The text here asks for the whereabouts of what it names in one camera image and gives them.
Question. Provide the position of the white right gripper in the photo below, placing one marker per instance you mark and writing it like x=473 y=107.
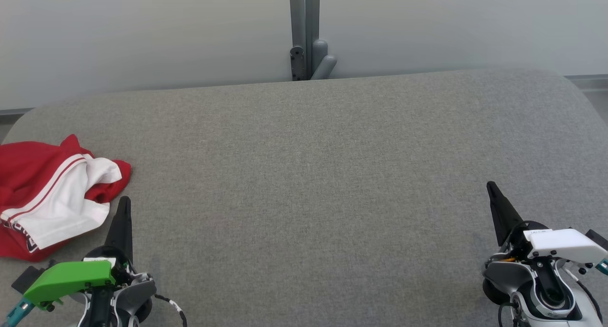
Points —
x=565 y=245

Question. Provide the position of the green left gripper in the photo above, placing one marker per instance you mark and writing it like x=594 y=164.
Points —
x=71 y=275

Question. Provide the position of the red basketball jersey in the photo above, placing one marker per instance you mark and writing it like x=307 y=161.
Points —
x=19 y=246

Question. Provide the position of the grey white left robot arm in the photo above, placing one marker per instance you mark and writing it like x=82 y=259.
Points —
x=137 y=293

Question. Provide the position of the grey slanted rounded strut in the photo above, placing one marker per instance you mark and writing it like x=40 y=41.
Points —
x=325 y=66

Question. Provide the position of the grey upright rounded peg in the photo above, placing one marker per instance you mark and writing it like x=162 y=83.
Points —
x=319 y=49

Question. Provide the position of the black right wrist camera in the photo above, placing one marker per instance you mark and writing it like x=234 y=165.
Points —
x=599 y=239

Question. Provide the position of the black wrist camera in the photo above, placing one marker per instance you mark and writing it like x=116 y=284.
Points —
x=599 y=239
x=26 y=278

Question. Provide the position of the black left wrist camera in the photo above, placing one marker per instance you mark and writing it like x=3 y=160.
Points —
x=26 y=278

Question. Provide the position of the teal right camera connector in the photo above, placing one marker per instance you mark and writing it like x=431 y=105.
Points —
x=603 y=267

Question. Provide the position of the teal camera connector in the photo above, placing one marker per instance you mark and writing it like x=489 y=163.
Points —
x=603 y=267
x=16 y=312

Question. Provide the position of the teal left camera connector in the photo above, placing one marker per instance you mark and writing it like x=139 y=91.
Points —
x=16 y=312

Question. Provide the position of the dark grey hinge bracket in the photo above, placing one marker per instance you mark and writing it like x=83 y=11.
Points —
x=297 y=63

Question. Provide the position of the grey vertical metal post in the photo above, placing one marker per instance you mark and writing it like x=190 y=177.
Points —
x=304 y=13

